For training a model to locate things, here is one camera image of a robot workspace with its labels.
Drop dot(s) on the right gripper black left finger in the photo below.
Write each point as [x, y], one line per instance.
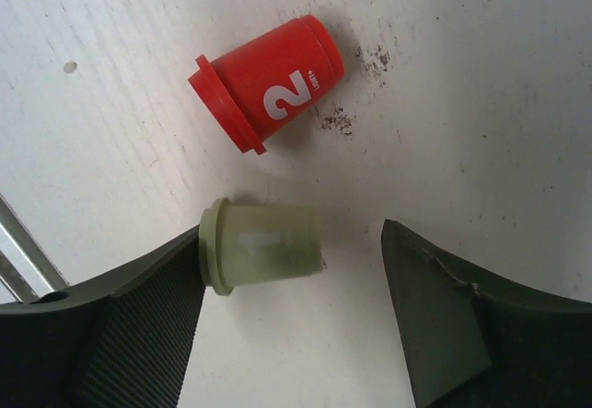
[121, 339]

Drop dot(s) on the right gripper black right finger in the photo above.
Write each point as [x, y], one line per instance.
[472, 338]

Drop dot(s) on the green capsule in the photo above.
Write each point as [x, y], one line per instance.
[242, 244]

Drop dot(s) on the red capsule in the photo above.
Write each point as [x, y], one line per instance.
[256, 89]

